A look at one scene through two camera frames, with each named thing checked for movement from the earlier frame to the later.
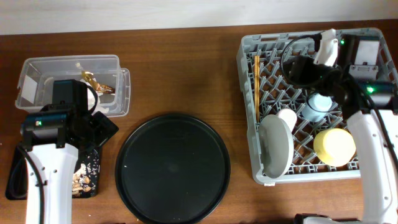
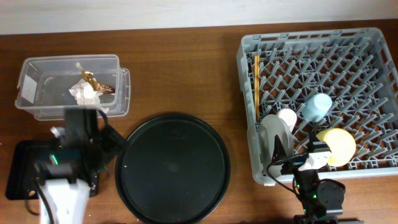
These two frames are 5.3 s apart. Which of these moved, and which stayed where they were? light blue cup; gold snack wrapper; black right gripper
Moved: black right gripper
Stayed: light blue cup; gold snack wrapper
